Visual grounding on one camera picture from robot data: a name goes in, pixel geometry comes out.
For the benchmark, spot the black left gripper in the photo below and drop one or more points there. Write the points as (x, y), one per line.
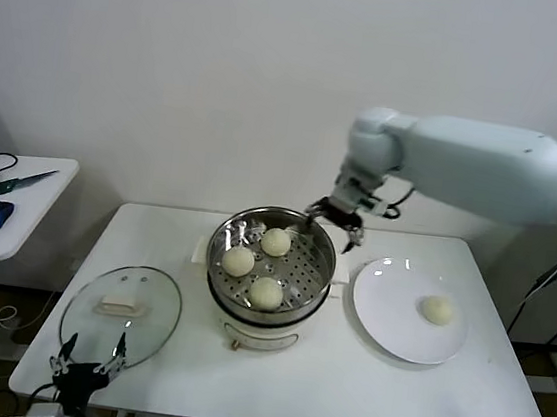
(80, 381)

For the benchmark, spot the white round plate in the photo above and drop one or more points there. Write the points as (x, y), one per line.
(387, 311)

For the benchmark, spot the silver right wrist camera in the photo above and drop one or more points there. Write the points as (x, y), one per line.
(356, 189)

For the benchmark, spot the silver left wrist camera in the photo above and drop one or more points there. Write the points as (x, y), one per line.
(48, 414)

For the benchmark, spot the green black pointed tool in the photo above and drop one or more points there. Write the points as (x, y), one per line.
(20, 182)

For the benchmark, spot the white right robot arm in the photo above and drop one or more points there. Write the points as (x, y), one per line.
(490, 162)

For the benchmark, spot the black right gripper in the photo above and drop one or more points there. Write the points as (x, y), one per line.
(342, 215)

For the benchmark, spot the white steamed baozi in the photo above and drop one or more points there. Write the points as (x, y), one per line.
(437, 309)
(266, 293)
(275, 242)
(238, 262)

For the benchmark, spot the white electric cooker pot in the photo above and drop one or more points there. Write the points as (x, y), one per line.
(254, 336)

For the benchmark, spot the white side table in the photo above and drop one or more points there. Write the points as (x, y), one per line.
(30, 220)

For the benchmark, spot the stainless steel steamer basket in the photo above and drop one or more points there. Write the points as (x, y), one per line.
(306, 272)

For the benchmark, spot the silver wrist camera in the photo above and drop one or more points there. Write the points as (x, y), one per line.
(48, 414)
(356, 189)

